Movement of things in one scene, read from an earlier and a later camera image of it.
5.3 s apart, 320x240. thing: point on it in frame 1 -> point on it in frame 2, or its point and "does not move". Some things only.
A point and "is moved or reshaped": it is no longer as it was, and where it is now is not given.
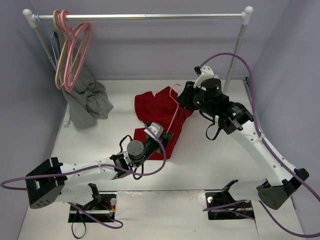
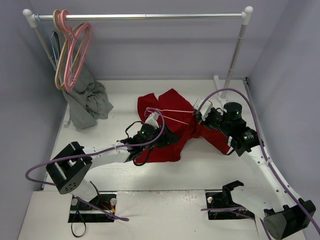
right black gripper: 189,93 -> 208,119
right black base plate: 214,199 does not move
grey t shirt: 87,100 does not move
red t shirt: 165,109 is moved or reshaped
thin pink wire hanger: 178,108 -> 168,110
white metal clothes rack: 243,15 does not move
